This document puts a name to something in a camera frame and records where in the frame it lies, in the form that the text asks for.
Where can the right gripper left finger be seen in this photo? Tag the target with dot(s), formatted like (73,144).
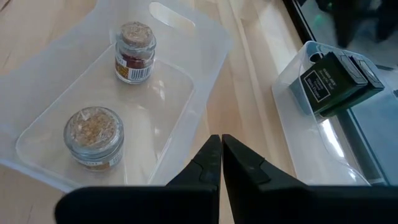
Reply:
(155,205)

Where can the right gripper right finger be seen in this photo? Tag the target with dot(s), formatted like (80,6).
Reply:
(280,205)

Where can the cork-stoppered glass spice jar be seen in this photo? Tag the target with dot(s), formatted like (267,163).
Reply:
(133,62)

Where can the clear plastic bin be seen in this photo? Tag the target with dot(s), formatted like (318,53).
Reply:
(149,124)
(298,140)

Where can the wide-lid glass spice jar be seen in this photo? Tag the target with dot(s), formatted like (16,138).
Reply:
(93,130)

